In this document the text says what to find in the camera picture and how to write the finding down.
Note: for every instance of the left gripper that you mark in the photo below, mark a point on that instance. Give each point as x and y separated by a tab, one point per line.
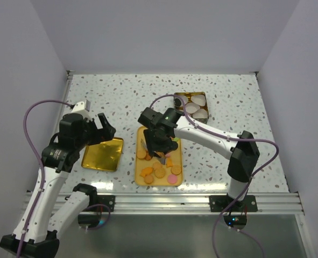
104	134

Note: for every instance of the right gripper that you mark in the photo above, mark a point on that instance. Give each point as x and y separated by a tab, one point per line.
166	148

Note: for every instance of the black sandwich cookie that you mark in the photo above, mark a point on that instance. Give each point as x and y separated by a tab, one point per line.
178	102

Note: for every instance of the gold tin lid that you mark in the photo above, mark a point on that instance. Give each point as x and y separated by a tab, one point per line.
104	156

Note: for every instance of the steel serving tongs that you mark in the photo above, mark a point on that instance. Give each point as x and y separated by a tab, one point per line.
161	160

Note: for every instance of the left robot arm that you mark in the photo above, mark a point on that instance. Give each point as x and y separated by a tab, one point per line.
40	229

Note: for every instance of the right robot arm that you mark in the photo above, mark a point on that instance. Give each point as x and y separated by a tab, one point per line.
240	150

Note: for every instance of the white paper cup top-left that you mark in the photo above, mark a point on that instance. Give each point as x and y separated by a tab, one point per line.
183	98

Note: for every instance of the brown round biscuit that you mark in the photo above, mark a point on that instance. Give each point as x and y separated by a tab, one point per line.
148	157

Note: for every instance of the round dotted biscuit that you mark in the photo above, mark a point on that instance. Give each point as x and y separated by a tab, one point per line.
141	154

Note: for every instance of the white paper cup centre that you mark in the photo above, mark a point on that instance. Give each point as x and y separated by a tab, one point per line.
191	108

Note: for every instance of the orange fish cookie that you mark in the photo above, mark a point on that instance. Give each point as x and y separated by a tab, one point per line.
169	162
146	171

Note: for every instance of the flower shaped cookie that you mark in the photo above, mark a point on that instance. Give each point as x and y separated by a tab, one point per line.
157	165

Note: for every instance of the green cookie tin box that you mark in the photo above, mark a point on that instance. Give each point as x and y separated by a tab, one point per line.
189	94

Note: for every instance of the white paper cup bottom-right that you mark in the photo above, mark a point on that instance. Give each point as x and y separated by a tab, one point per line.
201	114

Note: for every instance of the yellow plastic tray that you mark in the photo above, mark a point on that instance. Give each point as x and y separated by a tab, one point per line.
176	157

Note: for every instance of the right dotted biscuit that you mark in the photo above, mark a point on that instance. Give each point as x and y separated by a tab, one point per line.
176	169

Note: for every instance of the large dotted biscuit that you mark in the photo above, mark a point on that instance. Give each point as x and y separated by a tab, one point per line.
160	172

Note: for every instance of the white paper cup top-right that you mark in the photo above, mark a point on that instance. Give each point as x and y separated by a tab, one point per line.
198	99

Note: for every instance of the round tan biscuit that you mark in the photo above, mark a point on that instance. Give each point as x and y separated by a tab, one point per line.
148	179

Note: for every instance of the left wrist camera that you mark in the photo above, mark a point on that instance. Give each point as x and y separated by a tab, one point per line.
82	106

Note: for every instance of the aluminium frame rail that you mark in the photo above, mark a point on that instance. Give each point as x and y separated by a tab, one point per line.
198	204

